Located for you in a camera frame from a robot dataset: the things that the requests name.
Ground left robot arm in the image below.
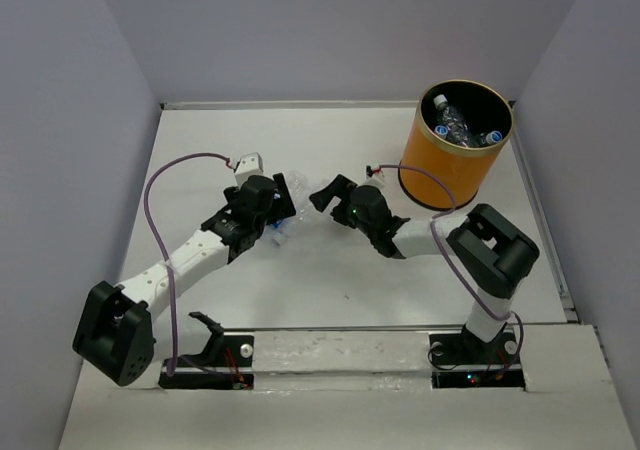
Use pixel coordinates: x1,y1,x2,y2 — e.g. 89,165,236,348
72,173,296,387

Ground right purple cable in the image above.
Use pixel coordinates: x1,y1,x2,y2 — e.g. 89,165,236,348
379,163,525,384

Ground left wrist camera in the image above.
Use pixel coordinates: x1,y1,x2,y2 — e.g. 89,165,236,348
228,152,264,187

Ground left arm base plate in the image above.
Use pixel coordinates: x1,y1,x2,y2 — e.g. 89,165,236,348
158,333,255,391

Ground metal rail front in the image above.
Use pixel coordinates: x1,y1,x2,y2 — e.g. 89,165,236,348
224,323,462,333

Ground clear bottle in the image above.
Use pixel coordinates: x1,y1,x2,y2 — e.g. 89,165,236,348
271,171,329,247
433,94,478,148
433,125,449,139
475,130,503,148

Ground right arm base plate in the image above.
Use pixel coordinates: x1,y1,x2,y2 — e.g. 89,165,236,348
427,331,526,389

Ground blue label plastic bottle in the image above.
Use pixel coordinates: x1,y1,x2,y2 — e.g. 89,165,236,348
265,218,291,240

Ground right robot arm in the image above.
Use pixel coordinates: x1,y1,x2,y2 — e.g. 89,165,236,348
309,165,540,371

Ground purple cable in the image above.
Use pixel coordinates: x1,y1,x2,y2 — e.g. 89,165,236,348
379,163,525,384
143,152,234,379

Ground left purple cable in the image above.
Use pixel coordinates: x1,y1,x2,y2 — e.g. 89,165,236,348
143,152,234,379

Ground metal rail back edge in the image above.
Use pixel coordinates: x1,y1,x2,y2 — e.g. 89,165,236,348
160,99,516,110

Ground orange cylindrical bin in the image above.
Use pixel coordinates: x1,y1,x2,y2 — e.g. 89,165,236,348
398,79,515,210

